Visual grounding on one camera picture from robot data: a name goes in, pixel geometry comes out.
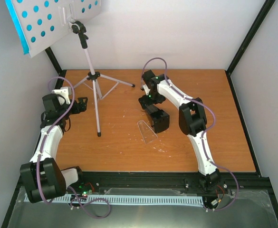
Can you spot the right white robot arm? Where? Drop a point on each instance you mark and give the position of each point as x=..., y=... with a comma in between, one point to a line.
x=192, y=121

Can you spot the black aluminium frame post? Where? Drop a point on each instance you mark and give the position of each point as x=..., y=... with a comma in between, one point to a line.
x=55, y=62

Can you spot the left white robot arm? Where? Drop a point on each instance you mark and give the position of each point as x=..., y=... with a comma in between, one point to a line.
x=41, y=176

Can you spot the light blue cable duct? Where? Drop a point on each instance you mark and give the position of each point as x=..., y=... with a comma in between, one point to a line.
x=126, y=200

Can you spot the black metronome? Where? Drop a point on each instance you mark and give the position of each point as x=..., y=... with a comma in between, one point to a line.
x=158, y=118

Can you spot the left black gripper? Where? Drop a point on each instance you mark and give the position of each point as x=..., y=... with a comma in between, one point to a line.
x=82, y=107

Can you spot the white tripod music stand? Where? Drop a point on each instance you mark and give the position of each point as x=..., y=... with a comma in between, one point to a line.
x=41, y=23

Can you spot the clear plastic metronome cover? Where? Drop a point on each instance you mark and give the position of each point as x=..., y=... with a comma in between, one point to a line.
x=148, y=135

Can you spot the black right frame post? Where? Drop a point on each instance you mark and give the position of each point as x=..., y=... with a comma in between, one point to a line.
x=263, y=12

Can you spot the black front frame rail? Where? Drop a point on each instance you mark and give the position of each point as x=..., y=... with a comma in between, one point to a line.
x=185, y=182

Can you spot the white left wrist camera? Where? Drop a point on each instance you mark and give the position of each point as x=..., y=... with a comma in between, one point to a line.
x=63, y=95

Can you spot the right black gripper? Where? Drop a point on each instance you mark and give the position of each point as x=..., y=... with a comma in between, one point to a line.
x=160, y=99

